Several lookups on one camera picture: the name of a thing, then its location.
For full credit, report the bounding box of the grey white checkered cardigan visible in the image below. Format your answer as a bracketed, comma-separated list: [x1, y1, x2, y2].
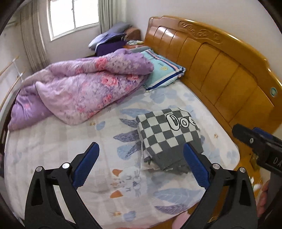
[136, 108, 203, 174]

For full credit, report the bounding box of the wooden clothes rack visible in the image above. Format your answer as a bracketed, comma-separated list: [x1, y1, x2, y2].
[1, 55, 26, 110]

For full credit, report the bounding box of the person right hand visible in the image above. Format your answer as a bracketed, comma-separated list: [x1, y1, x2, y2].
[257, 180, 270, 218]

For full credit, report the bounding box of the wooden headboard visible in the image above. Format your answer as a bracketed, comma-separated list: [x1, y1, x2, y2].
[143, 15, 282, 172]

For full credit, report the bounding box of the patterned white bed sheet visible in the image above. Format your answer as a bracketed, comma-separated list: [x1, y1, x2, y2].
[4, 81, 240, 228]

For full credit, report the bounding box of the striped light blue pillow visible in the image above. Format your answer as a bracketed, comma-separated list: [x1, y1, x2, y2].
[142, 49, 186, 92]

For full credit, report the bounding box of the purple floral quilt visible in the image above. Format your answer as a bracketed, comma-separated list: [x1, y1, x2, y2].
[8, 49, 154, 131]

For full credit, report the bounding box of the wooden nightstand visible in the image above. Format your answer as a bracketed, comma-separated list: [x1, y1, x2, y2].
[123, 27, 144, 49]

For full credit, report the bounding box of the blue grey pillow pile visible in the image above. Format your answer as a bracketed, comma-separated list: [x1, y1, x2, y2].
[88, 21, 131, 56]

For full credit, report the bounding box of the right beige curtain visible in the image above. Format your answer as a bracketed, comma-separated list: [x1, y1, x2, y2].
[98, 0, 126, 33]

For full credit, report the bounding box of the beige curtain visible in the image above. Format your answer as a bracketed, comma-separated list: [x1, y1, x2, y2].
[20, 1, 49, 73]
[98, 0, 126, 33]

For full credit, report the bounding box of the left beige curtain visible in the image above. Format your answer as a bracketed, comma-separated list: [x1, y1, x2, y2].
[20, 1, 49, 73]

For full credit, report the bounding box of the window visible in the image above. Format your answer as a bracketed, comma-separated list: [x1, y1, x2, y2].
[47, 0, 99, 40]

